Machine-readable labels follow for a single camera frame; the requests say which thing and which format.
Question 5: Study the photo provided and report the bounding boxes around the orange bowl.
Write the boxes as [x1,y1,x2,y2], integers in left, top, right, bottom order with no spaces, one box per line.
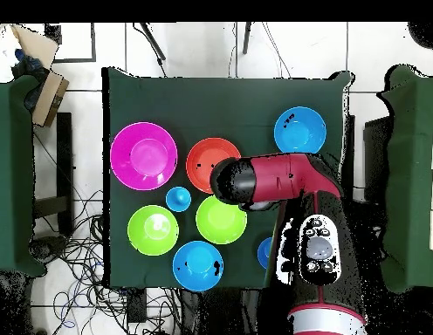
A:
[185,136,243,195]

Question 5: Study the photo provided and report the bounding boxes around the light blue bowl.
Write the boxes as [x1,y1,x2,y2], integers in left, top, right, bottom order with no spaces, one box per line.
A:
[272,106,328,155]
[172,240,224,293]

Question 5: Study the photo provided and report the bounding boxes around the green bowl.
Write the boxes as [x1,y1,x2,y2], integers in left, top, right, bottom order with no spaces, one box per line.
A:
[195,195,248,245]
[127,204,180,256]

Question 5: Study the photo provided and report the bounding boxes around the light blue cup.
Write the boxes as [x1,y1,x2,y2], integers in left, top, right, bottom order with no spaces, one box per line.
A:
[165,186,192,213]

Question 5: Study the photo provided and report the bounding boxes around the pink bowl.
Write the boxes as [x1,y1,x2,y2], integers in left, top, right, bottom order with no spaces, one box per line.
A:
[109,121,178,192]

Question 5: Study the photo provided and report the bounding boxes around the small dark blue bowl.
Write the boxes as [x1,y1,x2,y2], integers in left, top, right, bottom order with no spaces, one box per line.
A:
[257,236,273,270]

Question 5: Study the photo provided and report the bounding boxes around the dark green table cloth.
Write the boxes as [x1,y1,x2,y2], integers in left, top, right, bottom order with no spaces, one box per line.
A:
[102,66,354,291]

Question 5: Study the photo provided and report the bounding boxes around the black tripod leg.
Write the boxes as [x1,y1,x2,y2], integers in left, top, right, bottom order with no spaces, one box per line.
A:
[132,22,168,78]
[242,22,253,55]

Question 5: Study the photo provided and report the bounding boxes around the black metal stand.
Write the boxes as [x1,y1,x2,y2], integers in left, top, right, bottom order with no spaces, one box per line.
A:
[32,112,75,238]
[341,114,392,207]

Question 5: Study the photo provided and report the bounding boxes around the brown cardboard box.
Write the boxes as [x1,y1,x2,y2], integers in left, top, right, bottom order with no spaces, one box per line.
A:
[31,69,70,127]

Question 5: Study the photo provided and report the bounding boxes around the green cloth side table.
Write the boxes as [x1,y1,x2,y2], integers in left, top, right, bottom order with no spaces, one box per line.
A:
[376,64,433,294]
[0,74,46,278]

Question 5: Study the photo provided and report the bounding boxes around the brown cardboard sheet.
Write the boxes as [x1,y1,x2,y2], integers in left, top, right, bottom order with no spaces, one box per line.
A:
[10,24,59,70]

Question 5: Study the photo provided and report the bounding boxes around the tangled floor cables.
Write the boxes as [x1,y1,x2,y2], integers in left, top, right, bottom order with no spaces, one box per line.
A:
[31,189,182,335]

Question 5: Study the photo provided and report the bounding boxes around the black pedestal leg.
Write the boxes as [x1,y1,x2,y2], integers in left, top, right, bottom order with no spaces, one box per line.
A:
[29,236,69,263]

